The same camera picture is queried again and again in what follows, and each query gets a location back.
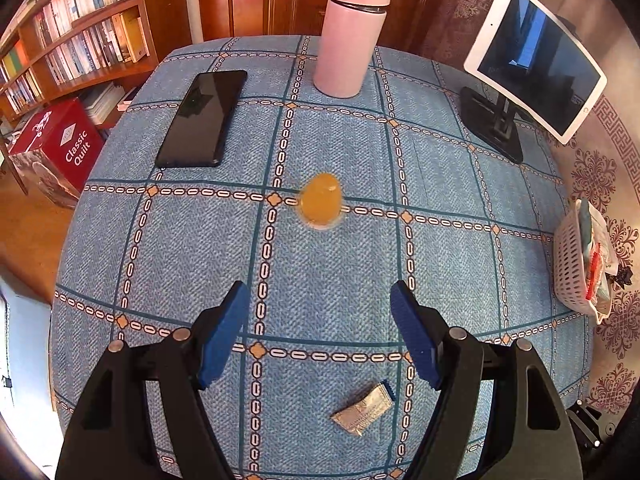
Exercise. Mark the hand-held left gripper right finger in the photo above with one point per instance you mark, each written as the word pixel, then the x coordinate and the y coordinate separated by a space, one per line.
pixel 415 335

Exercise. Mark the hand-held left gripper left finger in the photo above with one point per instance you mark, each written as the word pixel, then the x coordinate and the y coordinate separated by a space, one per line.
pixel 225 330

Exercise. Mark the small mosaic patterned packet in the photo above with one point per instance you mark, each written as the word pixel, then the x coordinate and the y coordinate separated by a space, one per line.
pixel 362 410

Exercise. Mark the orange jelly cup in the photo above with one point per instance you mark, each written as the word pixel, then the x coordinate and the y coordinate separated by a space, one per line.
pixel 320 200

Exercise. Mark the white perforated plastic basket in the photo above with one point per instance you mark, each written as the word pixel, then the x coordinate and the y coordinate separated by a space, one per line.
pixel 570 260

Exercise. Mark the red-edged clear pastry packet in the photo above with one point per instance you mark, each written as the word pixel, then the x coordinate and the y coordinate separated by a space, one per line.
pixel 595 270

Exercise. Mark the pale green packet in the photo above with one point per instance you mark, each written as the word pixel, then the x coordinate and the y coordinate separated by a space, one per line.
pixel 582 220

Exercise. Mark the white green printed packet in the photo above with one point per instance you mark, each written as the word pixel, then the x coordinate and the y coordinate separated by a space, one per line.
pixel 606 260

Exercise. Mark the dark purple foil candy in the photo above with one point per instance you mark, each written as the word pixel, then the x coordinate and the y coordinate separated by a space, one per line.
pixel 621 276

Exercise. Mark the blue checked tablecloth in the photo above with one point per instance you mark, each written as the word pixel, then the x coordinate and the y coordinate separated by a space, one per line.
pixel 400 260

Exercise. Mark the black smartphone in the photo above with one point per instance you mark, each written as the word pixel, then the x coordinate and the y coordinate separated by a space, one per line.
pixel 200 120

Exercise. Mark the black tablet stand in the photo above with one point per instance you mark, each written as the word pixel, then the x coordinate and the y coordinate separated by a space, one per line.
pixel 492 130

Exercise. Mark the patterned grey floor rug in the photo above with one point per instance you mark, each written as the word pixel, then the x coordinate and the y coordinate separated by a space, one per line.
pixel 615 185

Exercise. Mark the stack of white books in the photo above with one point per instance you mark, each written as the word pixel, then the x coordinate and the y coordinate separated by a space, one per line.
pixel 105 102

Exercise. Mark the red cardboard box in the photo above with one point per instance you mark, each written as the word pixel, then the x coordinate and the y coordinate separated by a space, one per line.
pixel 55 135

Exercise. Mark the white tablet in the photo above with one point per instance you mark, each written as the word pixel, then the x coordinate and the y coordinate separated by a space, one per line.
pixel 540 60

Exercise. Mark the pink insulated bottle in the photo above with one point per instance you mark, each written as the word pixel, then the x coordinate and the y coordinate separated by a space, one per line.
pixel 350 35

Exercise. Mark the wooden bookshelf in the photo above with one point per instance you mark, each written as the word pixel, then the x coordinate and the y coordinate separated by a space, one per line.
pixel 150 10

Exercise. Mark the rows of shelved books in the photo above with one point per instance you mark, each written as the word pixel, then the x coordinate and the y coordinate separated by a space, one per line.
pixel 75 35

